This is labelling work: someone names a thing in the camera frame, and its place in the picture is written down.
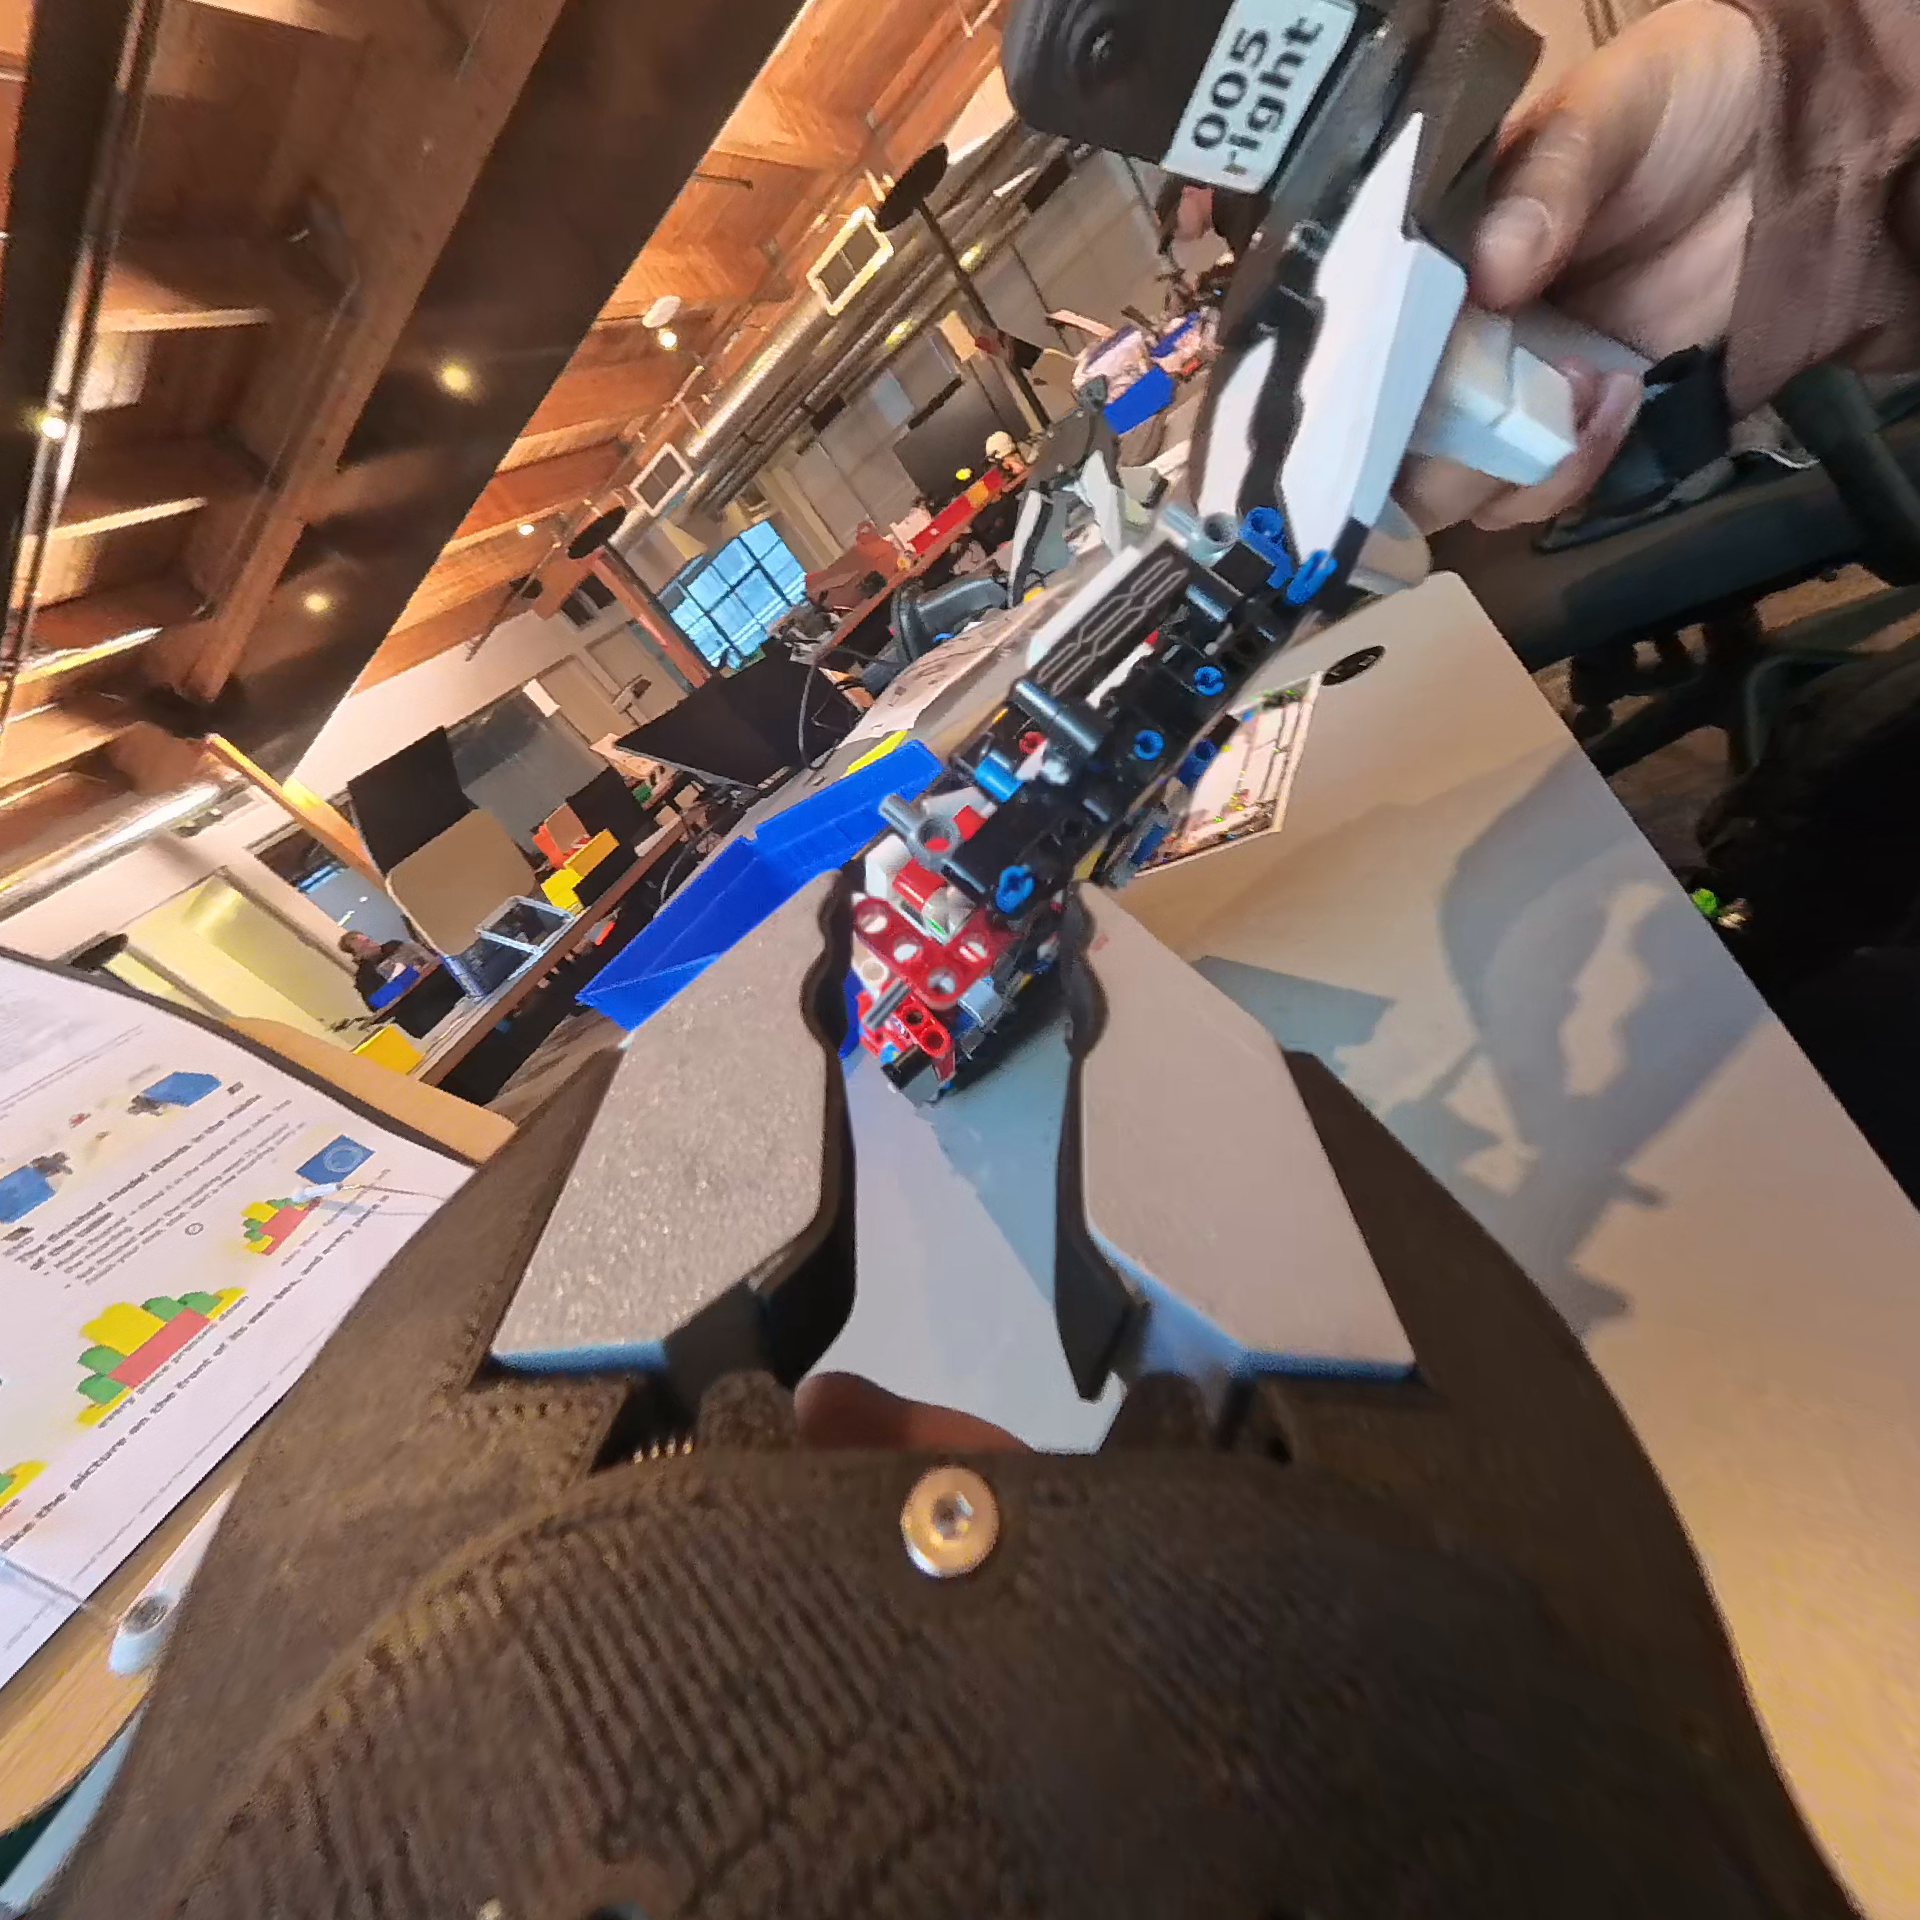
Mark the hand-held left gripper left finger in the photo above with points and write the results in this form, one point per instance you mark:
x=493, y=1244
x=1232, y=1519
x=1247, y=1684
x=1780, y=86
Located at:
x=691, y=1186

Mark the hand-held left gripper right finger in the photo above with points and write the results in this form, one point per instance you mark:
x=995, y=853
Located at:
x=1215, y=1200

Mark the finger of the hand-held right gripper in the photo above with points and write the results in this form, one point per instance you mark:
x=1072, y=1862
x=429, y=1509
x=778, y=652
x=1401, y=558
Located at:
x=1232, y=421
x=1372, y=360

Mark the brick-built toy race car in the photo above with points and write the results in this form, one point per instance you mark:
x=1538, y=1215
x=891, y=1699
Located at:
x=1080, y=781

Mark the person's right forearm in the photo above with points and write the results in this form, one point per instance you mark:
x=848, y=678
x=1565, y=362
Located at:
x=1829, y=182

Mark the person's right hand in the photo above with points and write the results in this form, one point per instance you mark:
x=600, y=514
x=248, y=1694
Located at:
x=1635, y=166

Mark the blue plastic bin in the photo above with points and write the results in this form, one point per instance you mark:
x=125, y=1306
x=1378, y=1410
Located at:
x=721, y=931
x=1140, y=399

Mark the spare grey black gripper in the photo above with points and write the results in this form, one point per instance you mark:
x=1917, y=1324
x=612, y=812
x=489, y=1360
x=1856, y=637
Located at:
x=1049, y=524

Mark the building-block instruction sheet on board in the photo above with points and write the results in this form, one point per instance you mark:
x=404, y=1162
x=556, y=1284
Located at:
x=434, y=1126

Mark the red plastic bin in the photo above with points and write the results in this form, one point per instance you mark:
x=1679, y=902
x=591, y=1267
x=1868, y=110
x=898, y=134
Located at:
x=967, y=495

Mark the yellow plastic bin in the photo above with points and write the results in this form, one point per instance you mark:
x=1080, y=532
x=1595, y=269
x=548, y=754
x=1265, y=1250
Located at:
x=578, y=870
x=388, y=1051

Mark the black handheld device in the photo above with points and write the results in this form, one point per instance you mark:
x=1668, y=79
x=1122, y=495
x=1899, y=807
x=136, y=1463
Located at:
x=945, y=616

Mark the holographic sticker sheet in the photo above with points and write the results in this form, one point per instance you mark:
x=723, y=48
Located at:
x=1243, y=781

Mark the white printed sheet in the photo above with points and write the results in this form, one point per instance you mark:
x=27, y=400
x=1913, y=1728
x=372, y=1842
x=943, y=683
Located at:
x=961, y=669

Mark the black office chair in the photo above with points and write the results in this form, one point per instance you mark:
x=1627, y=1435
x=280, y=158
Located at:
x=1723, y=600

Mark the black monitor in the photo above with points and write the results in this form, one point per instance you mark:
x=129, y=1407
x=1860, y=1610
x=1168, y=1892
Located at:
x=735, y=720
x=404, y=797

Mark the printed instruction paper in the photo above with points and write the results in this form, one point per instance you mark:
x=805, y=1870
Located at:
x=181, y=1277

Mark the paned window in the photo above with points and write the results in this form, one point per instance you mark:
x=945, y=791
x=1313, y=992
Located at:
x=735, y=594

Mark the black backpack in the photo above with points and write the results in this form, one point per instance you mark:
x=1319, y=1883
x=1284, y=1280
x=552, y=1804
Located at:
x=1816, y=856

